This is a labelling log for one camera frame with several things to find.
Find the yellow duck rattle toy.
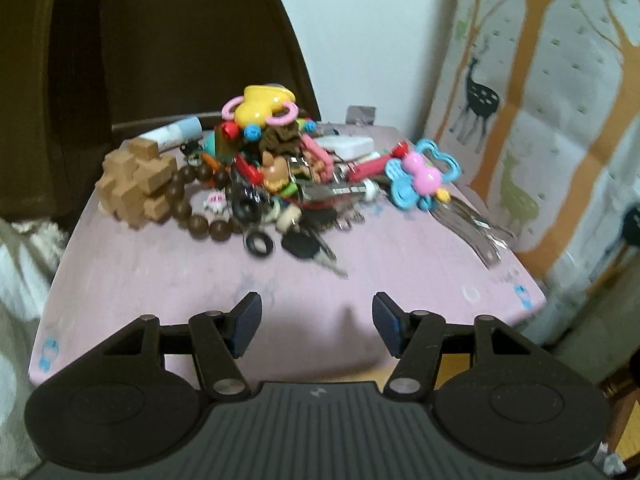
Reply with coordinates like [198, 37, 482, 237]
[221, 84, 299, 128]

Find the black rubber ring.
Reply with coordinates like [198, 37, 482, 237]
[243, 230, 276, 259]

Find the black key bunch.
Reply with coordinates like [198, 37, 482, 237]
[281, 226, 348, 278]

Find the grey polka dot blanket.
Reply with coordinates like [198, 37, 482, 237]
[1, 219, 67, 479]

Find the white rectangular box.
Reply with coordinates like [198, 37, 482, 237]
[316, 134, 375, 162]

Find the brown bead bracelet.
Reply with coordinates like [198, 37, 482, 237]
[164, 162, 237, 243]

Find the blue pink teether toy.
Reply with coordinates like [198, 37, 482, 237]
[384, 139, 461, 211]

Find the wooden burr puzzle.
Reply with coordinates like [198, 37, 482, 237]
[94, 138, 178, 230]

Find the white blue tube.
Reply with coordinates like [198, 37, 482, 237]
[140, 116, 203, 152]

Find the deer print curtain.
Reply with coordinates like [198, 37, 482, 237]
[424, 0, 639, 342]

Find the burger keychain toy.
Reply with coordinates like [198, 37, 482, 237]
[262, 151, 291, 194]

